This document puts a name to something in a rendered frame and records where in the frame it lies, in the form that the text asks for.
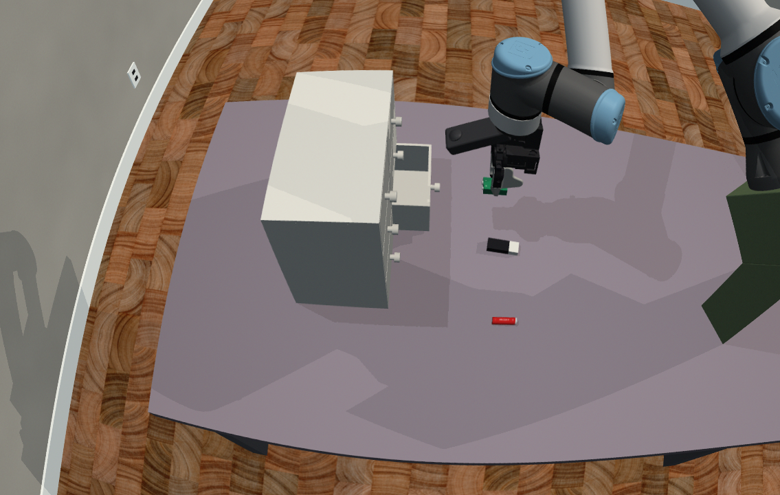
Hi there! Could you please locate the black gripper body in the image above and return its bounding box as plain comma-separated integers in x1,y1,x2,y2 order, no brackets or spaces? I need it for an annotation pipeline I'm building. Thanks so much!
491,117,543,175

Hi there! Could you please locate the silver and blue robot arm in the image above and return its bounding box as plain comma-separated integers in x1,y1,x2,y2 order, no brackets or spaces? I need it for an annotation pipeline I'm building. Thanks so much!
445,0,780,191

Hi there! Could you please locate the green nine-volt battery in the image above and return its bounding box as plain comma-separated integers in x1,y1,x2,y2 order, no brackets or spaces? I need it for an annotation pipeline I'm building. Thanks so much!
482,177,507,195

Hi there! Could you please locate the red aa battery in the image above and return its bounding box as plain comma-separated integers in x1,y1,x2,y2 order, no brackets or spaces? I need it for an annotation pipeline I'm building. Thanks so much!
492,317,517,325

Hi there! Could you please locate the white drawer with knob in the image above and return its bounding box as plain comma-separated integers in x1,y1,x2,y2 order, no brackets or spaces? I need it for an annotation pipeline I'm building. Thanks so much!
379,143,397,250
387,77,402,168

